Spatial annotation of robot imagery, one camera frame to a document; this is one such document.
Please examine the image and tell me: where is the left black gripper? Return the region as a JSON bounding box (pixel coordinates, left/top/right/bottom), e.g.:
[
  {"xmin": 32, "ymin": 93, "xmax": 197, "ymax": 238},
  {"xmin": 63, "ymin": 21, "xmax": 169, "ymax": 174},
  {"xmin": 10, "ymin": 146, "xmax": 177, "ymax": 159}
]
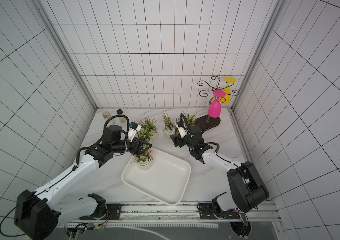
[{"xmin": 112, "ymin": 136, "xmax": 152, "ymax": 156}]

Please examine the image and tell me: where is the pink flower white pot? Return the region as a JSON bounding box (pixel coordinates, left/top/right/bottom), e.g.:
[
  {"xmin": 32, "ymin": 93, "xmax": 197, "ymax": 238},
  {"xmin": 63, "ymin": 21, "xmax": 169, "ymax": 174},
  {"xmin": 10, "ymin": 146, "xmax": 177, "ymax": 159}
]
[{"xmin": 133, "ymin": 150, "xmax": 153, "ymax": 171}]

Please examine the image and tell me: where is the white rectangular storage tray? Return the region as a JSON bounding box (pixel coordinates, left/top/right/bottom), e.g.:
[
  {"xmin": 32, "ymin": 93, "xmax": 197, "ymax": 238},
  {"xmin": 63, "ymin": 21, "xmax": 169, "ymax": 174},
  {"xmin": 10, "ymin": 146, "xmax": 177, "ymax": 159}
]
[{"xmin": 121, "ymin": 149, "xmax": 192, "ymax": 206}]

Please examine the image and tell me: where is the red flower white pot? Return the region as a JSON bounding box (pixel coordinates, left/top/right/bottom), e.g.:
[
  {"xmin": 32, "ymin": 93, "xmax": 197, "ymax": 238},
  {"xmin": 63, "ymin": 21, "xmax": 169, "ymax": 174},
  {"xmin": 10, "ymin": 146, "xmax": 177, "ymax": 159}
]
[{"xmin": 174, "ymin": 118, "xmax": 180, "ymax": 135}]

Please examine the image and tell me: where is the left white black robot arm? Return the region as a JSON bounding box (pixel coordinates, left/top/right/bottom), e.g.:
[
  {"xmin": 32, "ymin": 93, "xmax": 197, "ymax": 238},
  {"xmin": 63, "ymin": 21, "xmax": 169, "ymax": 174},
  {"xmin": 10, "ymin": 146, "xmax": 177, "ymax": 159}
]
[{"xmin": 12, "ymin": 115, "xmax": 152, "ymax": 240}]

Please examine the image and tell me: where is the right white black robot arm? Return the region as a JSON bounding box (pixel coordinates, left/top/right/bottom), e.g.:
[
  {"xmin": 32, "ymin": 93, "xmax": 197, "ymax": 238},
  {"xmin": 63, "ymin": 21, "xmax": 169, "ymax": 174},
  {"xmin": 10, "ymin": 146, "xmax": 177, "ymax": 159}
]
[{"xmin": 171, "ymin": 123, "xmax": 270, "ymax": 219}]

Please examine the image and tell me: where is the front left flower pot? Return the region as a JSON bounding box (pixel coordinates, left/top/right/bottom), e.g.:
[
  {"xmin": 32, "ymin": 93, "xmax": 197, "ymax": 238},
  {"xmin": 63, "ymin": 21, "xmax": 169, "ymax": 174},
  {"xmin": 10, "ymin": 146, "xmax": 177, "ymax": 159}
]
[{"xmin": 138, "ymin": 130, "xmax": 153, "ymax": 143}]

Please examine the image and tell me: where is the back right flower pot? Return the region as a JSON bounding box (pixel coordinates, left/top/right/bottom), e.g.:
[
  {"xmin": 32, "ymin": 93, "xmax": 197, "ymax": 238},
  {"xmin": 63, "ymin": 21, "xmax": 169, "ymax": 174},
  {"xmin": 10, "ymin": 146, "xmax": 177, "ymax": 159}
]
[{"xmin": 186, "ymin": 109, "xmax": 198, "ymax": 126}]

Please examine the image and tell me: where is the back left flower pot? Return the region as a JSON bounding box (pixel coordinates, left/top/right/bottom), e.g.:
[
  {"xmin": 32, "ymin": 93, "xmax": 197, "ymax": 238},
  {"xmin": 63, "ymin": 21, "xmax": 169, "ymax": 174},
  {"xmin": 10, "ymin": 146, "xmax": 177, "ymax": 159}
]
[{"xmin": 138, "ymin": 116, "xmax": 158, "ymax": 140}]

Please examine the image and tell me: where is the black metal glass rack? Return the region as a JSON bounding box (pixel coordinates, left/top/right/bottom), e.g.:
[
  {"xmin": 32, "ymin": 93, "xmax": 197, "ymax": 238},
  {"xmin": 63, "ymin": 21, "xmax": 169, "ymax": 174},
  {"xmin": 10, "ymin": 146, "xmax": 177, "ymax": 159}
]
[{"xmin": 196, "ymin": 76, "xmax": 240, "ymax": 131}]

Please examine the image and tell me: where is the back middle flower pot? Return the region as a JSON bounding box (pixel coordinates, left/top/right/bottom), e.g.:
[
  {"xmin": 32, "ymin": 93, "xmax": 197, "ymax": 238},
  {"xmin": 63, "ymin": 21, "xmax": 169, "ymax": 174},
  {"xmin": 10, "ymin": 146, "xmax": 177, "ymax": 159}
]
[{"xmin": 162, "ymin": 112, "xmax": 176, "ymax": 139}]

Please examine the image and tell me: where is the pink wine glass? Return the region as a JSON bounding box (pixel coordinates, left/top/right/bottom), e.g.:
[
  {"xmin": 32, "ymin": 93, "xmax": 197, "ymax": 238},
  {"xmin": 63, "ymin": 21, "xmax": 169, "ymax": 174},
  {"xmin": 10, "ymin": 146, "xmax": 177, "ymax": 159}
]
[{"xmin": 208, "ymin": 90, "xmax": 227, "ymax": 118}]

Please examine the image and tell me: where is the black lid spice jar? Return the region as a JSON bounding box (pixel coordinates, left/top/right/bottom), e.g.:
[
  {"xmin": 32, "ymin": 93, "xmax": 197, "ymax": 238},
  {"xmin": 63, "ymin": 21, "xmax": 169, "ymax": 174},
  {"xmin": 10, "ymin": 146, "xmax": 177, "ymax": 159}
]
[{"xmin": 116, "ymin": 109, "xmax": 126, "ymax": 123}]

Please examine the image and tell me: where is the white spice jar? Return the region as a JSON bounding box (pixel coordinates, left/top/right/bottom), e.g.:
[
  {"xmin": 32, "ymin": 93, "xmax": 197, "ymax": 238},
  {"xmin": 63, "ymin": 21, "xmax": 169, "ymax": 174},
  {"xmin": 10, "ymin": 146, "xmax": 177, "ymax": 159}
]
[{"xmin": 102, "ymin": 111, "xmax": 115, "ymax": 125}]

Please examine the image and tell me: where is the yellow wine glass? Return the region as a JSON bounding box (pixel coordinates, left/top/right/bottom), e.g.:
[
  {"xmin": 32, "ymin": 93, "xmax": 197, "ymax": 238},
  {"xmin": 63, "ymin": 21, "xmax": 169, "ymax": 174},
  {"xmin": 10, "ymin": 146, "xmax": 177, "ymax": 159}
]
[{"xmin": 220, "ymin": 77, "xmax": 237, "ymax": 105}]

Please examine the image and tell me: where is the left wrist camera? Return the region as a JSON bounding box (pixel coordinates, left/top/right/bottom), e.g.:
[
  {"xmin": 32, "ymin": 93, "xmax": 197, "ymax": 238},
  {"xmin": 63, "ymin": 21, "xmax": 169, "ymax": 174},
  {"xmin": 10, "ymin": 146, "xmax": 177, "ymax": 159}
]
[{"xmin": 127, "ymin": 122, "xmax": 142, "ymax": 142}]

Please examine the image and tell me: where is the aluminium mounting rail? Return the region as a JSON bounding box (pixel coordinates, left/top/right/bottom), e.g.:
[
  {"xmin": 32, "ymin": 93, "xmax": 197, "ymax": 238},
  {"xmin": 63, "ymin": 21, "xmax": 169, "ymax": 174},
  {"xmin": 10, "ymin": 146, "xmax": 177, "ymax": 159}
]
[{"xmin": 58, "ymin": 201, "xmax": 282, "ymax": 227}]

